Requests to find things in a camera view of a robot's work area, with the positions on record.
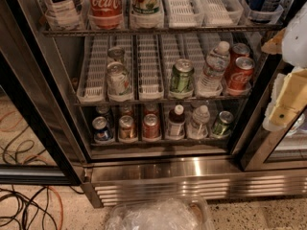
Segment coca-cola bottle top shelf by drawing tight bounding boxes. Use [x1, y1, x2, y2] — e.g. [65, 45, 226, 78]
[89, 0, 123, 29]

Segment red coca-cola can front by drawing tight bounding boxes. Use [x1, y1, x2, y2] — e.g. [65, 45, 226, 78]
[226, 57, 254, 90]

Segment green soda can bottom shelf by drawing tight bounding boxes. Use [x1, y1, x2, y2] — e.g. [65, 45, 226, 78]
[211, 111, 234, 135]

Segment dark juice bottle white cap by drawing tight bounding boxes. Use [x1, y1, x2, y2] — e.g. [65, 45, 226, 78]
[167, 104, 185, 137]

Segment blue pepsi can rear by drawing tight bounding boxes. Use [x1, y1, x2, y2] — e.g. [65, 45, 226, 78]
[96, 105, 114, 127]

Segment red soda can front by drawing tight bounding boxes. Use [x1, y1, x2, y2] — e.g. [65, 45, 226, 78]
[143, 114, 160, 139]

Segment small water bottle bottom shelf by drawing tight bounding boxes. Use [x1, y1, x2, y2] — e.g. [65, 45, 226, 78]
[188, 105, 210, 140]

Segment red coca-cola can rear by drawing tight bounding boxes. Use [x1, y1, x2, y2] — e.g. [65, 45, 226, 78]
[224, 43, 250, 79]

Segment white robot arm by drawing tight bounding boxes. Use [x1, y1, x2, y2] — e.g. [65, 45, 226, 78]
[261, 3, 307, 131]

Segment black and orange floor cables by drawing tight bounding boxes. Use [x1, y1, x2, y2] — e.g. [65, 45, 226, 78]
[0, 185, 84, 230]

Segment tea bottle top shelf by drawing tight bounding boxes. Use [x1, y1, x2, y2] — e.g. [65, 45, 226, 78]
[43, 0, 84, 30]

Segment red soda can rear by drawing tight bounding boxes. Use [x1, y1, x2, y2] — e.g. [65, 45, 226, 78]
[144, 103, 159, 116]

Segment green soda can middle shelf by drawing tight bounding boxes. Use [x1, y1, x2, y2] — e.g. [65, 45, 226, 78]
[170, 58, 194, 94]

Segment gold soda can rear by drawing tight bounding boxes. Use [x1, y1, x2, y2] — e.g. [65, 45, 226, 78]
[120, 104, 134, 116]

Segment clear plastic bag bin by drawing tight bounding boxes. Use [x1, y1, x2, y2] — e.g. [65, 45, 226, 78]
[104, 195, 216, 230]

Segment blue pepsi can front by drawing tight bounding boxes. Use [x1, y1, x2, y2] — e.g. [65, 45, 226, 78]
[92, 116, 113, 143]

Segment silver can rear middle shelf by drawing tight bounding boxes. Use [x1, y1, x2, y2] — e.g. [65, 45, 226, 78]
[107, 46, 125, 63]

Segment right glass fridge door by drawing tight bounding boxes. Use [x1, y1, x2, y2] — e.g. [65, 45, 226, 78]
[237, 60, 307, 171]

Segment left glass fridge door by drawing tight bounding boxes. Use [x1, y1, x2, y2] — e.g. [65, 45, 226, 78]
[0, 49, 82, 186]

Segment stainless steel fridge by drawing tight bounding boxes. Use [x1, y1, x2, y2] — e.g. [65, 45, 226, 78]
[0, 0, 307, 207]

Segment glass fridge door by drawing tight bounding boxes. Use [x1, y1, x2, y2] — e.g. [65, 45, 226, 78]
[0, 49, 82, 186]
[237, 60, 307, 171]

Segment red soda can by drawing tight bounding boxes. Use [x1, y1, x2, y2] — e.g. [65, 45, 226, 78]
[144, 103, 159, 116]
[143, 114, 160, 139]

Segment gold soda can front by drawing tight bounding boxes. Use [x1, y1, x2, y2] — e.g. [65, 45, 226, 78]
[119, 115, 136, 139]

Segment green soda can shelf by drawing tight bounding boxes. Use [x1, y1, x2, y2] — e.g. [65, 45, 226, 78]
[170, 58, 194, 94]
[211, 111, 234, 135]

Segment water bottle middle shelf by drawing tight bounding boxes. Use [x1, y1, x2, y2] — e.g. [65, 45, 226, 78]
[199, 41, 230, 92]

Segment blue pepsi can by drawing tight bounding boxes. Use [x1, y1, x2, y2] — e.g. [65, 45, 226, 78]
[96, 105, 114, 127]
[92, 116, 113, 143]

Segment red coca-cola can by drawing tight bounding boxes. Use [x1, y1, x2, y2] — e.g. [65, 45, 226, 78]
[226, 57, 254, 90]
[224, 43, 250, 79]

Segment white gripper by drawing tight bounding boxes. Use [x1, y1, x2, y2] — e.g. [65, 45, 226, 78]
[261, 29, 307, 131]

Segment white patterned can front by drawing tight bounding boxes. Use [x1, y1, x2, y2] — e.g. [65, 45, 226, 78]
[106, 61, 130, 96]

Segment gold soda can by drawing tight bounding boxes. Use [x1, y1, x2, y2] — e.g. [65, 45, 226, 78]
[120, 104, 134, 116]
[119, 115, 136, 139]

